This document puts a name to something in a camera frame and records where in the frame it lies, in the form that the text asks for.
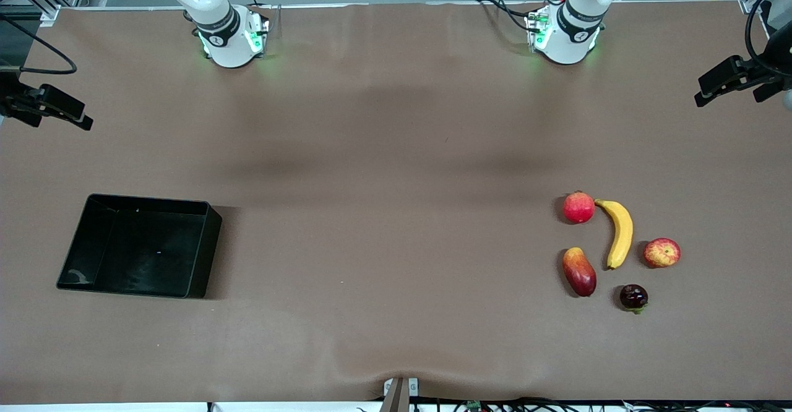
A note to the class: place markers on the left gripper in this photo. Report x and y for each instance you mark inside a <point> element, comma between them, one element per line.
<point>774,73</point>

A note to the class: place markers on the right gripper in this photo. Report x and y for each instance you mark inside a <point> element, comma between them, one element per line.
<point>12,100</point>

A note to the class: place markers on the black plastic box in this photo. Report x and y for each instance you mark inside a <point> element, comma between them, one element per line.
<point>142,251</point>

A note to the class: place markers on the red yellow apple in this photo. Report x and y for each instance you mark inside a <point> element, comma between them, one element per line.
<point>662,253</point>

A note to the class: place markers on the yellow banana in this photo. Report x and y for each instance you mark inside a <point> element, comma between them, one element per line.
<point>622,232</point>

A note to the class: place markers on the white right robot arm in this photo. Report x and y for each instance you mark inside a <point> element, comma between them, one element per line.
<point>229,47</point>

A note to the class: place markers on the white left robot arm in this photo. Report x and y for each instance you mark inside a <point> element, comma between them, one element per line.
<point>566,44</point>

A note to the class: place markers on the red pomegranate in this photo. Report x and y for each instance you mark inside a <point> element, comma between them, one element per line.
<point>578,208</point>

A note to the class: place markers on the dark purple mangosteen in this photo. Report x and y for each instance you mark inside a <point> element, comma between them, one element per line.
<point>633,296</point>

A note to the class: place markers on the red yellow mango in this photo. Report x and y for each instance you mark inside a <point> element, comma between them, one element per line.
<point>580,273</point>

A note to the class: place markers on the brown table cover mat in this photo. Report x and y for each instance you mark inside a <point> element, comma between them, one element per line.
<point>371,245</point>

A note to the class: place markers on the white table edge bracket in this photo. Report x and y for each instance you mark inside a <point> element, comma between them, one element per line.
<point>413,387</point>

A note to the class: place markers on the grey camera stand pole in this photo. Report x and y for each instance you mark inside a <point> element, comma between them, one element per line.
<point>396,399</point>

